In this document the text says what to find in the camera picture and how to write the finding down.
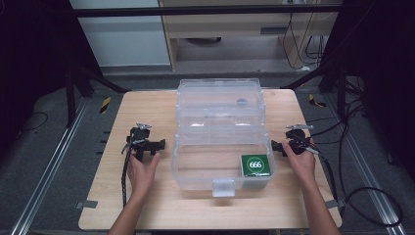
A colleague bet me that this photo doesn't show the black metal stand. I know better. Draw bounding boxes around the black metal stand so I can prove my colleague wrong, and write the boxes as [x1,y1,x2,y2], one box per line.
[279,62,348,119]
[64,63,132,129]

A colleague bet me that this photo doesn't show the yellow black hazard tape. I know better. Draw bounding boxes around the yellow black hazard tape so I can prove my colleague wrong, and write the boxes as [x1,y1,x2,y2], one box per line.
[307,93,328,109]
[99,96,113,115]

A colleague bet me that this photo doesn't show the hanging black cables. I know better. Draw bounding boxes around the hanging black cables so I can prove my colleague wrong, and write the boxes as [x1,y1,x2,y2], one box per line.
[281,12,329,71]

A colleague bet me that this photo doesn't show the black horizontal bar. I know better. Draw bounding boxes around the black horizontal bar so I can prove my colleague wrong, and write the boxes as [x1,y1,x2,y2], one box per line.
[69,3,345,19]

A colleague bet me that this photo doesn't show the clear plastic storage box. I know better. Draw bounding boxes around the clear plastic storage box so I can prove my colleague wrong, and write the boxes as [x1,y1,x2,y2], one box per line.
[170,77,277,199]

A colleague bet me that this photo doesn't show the black looped floor cable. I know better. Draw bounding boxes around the black looped floor cable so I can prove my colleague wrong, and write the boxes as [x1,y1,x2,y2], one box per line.
[338,97,404,228]

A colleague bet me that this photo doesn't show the light wooden desk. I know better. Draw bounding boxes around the light wooden desk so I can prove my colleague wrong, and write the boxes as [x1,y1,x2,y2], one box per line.
[158,0,343,71]

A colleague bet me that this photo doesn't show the thin black floor cable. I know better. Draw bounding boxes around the thin black floor cable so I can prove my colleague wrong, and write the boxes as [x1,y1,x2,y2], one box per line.
[19,111,50,133]

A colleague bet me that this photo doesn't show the dark curtain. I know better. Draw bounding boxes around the dark curtain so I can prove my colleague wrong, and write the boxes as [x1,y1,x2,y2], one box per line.
[321,0,415,184]
[0,0,103,155]

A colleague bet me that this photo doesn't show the aluminium floor rail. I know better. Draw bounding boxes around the aluminium floor rail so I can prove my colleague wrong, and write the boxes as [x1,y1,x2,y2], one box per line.
[325,93,408,235]
[9,97,90,235]

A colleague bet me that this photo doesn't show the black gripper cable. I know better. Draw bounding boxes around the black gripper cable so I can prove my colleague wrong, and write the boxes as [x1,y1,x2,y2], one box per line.
[302,135,339,204]

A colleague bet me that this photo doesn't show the grey tape strip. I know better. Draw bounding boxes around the grey tape strip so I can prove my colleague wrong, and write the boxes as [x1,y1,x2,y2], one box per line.
[325,199,346,211]
[75,200,99,211]

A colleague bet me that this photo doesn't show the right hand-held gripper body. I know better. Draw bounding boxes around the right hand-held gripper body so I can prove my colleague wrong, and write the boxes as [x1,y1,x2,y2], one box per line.
[285,123,321,157]

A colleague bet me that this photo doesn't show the person's left hand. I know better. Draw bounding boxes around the person's left hand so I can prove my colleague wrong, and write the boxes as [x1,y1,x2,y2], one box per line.
[126,151,161,199]

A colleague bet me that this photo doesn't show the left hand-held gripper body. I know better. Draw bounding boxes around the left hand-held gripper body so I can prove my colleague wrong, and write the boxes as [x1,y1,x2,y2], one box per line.
[121,122,155,163]

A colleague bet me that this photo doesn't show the person's right hand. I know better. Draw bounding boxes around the person's right hand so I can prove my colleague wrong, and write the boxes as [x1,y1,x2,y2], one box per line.
[281,139,317,188]

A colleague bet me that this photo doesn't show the white cabinet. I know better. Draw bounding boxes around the white cabinet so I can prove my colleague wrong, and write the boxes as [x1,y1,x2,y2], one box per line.
[69,0,172,69]

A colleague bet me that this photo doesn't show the green square packet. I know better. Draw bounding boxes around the green square packet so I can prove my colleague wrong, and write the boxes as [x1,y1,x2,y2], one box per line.
[240,153,273,178]

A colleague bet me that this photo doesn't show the black braided cable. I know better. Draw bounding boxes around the black braided cable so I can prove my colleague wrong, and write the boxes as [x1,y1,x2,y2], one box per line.
[120,143,133,209]

